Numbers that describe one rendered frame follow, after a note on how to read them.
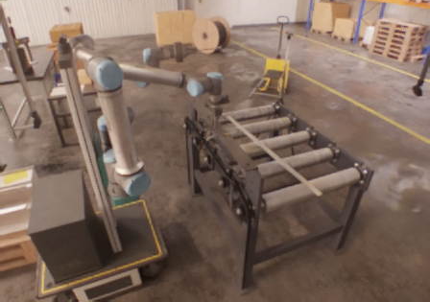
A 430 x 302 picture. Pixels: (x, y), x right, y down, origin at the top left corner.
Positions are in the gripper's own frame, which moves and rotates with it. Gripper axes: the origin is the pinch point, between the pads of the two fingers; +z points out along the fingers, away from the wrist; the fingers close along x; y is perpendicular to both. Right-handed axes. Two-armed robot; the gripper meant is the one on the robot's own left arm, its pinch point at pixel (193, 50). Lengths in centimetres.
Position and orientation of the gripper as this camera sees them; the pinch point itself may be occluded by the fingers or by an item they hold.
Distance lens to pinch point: 202.5
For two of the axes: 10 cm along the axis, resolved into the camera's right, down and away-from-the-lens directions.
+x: 0.0, -8.5, -5.2
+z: 9.3, -1.9, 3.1
